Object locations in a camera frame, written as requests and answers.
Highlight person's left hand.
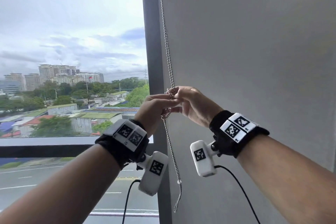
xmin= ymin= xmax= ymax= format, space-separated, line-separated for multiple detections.
xmin=134 ymin=94 xmax=183 ymax=138

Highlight person's right hand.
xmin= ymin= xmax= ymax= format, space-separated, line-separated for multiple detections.
xmin=172 ymin=86 xmax=224 ymax=129

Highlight metal bead chain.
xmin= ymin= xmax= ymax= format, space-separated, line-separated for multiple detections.
xmin=157 ymin=0 xmax=183 ymax=213

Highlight person's left forearm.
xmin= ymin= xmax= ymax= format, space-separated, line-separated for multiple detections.
xmin=0 ymin=144 xmax=127 ymax=224

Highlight person's right forearm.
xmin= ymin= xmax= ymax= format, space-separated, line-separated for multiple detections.
xmin=236 ymin=135 xmax=336 ymax=224

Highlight grey roller blind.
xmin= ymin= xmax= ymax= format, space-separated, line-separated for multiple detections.
xmin=157 ymin=0 xmax=336 ymax=224

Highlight glass window pane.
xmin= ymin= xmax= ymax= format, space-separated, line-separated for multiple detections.
xmin=0 ymin=0 xmax=159 ymax=224

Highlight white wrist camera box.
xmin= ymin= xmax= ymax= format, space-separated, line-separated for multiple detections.
xmin=190 ymin=140 xmax=219 ymax=178
xmin=136 ymin=151 xmax=169 ymax=197

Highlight black wrist strap with markers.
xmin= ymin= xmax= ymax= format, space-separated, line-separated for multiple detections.
xmin=95 ymin=119 xmax=154 ymax=171
xmin=209 ymin=110 xmax=270 ymax=159

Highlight grey vertical window frame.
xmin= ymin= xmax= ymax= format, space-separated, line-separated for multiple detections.
xmin=140 ymin=0 xmax=173 ymax=224

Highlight black cable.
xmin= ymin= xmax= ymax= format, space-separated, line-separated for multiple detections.
xmin=214 ymin=165 xmax=254 ymax=224
xmin=122 ymin=179 xmax=142 ymax=224

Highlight dark horizontal window rail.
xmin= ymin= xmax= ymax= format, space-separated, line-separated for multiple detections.
xmin=0 ymin=136 xmax=154 ymax=159

